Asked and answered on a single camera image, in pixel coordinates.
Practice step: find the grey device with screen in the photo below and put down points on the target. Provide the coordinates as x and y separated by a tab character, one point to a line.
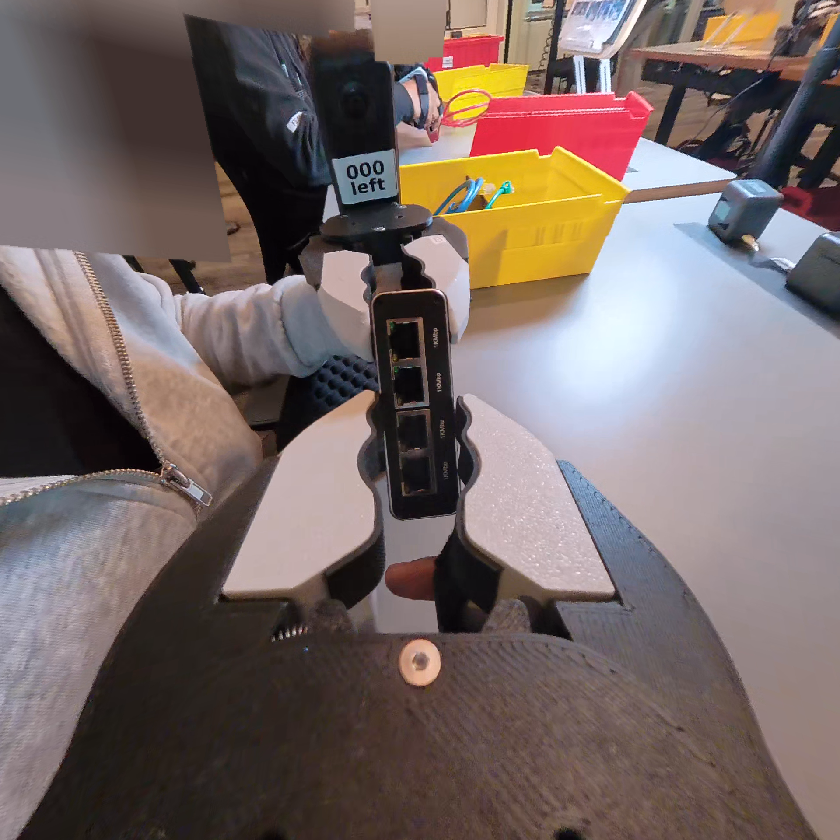
741	210

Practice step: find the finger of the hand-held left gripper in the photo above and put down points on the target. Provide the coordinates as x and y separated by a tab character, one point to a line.
449	269
344	295

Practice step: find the person's left forearm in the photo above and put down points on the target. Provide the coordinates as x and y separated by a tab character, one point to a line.
249	328

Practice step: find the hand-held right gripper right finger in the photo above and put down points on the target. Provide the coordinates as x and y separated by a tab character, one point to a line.
525	505

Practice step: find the small yellow plastic bin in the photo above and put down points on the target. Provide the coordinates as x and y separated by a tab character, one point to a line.
485	82

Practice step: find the small red plastic bin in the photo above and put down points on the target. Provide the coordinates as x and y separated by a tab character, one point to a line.
469	51

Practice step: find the wooden table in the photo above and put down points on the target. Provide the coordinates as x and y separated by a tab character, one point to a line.
709	56

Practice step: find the dark grey case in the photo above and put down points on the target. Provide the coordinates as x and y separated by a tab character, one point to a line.
817	272

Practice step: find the black ethernet splitter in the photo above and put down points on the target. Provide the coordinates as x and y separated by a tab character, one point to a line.
413	394

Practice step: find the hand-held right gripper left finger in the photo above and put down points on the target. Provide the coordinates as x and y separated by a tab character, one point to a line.
315	499

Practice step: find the person's right hand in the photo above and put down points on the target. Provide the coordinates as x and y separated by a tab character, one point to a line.
410	579

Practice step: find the dark blue pole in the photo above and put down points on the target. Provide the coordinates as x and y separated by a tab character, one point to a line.
797	111

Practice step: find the black foam pad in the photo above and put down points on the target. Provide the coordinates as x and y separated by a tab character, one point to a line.
334	387

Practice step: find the grey zip hoodie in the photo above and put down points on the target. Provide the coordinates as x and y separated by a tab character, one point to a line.
98	558

